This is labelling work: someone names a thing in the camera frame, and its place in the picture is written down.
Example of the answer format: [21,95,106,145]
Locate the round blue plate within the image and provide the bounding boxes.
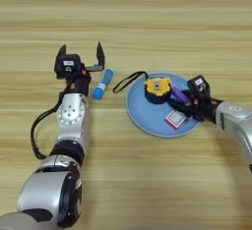
[125,72,205,139]

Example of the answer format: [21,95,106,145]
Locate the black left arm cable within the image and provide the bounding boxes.
[30,90,67,160]

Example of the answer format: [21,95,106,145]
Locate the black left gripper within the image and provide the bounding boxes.
[53,41,106,97]

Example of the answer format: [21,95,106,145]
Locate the yellow black tape measure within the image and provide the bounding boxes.
[112,71,172,105]

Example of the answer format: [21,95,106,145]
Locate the purple rectangular block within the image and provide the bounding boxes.
[171,86,192,106]

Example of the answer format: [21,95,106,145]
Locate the pink white card box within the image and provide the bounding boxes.
[164,109,188,131]

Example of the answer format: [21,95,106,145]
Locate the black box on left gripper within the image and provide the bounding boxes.
[62,54,83,75]

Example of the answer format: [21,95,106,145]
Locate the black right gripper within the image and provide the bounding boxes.
[168,88,220,124]

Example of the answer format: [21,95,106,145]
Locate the blue white marker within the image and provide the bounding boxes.
[91,69,115,101]

